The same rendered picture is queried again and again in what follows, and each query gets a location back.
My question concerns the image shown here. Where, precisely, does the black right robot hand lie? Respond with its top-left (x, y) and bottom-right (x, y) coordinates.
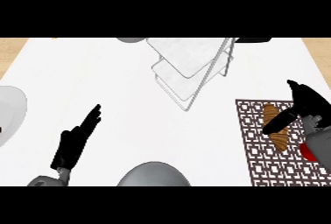
top-left (262, 79), bottom-right (331, 136)

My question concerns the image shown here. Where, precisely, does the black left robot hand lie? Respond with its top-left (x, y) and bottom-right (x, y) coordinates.
top-left (49, 103), bottom-right (104, 172)

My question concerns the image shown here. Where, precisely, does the brown croissant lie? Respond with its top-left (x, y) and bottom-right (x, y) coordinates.
top-left (263, 102), bottom-right (290, 152)

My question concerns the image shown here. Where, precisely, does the brown patterned placemat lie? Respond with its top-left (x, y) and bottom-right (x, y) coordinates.
top-left (234, 99), bottom-right (331, 187)

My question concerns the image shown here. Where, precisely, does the white tiered shelf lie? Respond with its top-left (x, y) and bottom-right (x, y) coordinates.
top-left (145, 38), bottom-right (238, 112)

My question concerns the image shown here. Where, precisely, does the white round plate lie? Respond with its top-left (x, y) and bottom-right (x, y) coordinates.
top-left (0, 85), bottom-right (28, 149)

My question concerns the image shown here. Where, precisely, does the red object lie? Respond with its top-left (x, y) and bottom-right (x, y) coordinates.
top-left (299, 142), bottom-right (318, 162)

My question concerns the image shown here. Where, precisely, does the black object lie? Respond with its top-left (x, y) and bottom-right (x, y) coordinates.
top-left (234, 38), bottom-right (274, 44)

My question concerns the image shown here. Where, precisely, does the small grey rounded object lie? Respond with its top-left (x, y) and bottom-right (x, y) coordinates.
top-left (115, 38), bottom-right (148, 44)

